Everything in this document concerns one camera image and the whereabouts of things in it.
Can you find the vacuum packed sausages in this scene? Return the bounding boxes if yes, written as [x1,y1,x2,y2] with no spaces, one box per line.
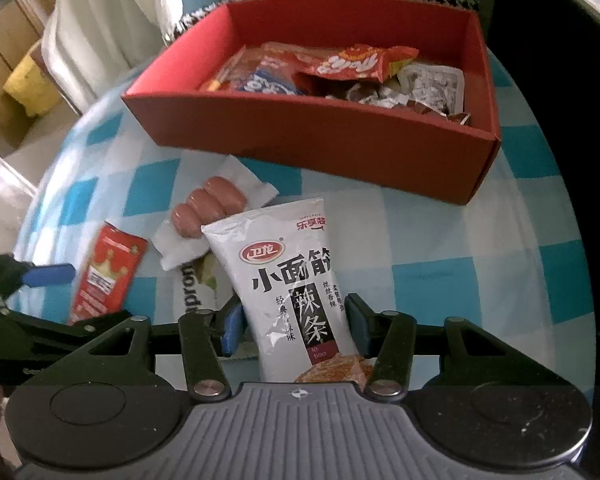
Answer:
[151,155,278,271]

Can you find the red crown snack packet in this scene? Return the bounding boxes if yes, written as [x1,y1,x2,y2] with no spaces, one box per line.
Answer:
[68,222,148,325]

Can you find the white green snack packet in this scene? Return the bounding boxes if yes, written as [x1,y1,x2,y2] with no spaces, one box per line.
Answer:
[172,253,261,361]

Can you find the red snack packet with text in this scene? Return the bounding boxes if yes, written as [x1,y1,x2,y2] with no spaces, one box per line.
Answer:
[199,42,310,91]

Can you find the brown small snack packet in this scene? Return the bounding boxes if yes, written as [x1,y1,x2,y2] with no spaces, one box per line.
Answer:
[407,100,471,126]

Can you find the white round jelly cup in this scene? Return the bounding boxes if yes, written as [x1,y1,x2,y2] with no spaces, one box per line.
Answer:
[396,63,465,114]

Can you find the wooden cabinet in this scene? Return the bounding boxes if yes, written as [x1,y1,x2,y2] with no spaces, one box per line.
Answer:
[0,0,64,156]

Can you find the white fluffy blanket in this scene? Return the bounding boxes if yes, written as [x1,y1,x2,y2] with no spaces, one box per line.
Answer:
[41,0,183,113]

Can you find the white spicy strip bag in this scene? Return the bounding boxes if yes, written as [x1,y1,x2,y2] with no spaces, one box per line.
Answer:
[202,198,373,387]

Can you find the blue white checkered tablecloth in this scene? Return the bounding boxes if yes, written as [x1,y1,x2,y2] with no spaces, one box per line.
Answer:
[14,61,595,392]

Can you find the silver crumpled snack wrapper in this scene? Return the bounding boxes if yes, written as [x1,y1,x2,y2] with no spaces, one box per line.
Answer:
[346,81,410,110]

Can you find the blue white snack packet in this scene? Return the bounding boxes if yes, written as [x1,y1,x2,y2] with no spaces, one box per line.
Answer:
[236,55,304,96]

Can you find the red gummy candy bag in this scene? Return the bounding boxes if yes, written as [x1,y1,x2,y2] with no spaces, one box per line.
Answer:
[297,44,419,82]

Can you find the red cardboard box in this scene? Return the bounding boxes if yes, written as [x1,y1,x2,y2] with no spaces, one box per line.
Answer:
[123,0,502,205]

